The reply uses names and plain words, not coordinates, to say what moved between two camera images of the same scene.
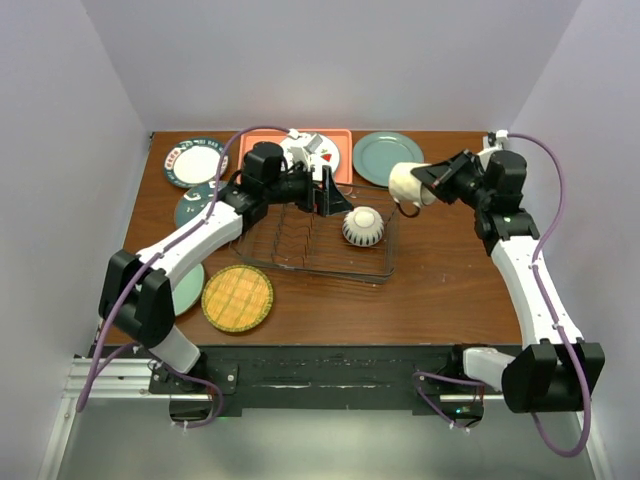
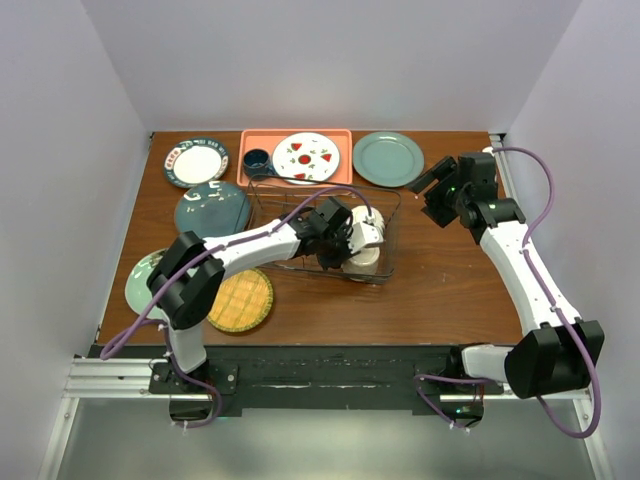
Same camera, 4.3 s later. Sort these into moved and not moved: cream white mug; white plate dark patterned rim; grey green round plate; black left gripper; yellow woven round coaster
Moved: black left gripper; cream white mug
Not moved: grey green round plate; white plate dark patterned rim; yellow woven round coaster
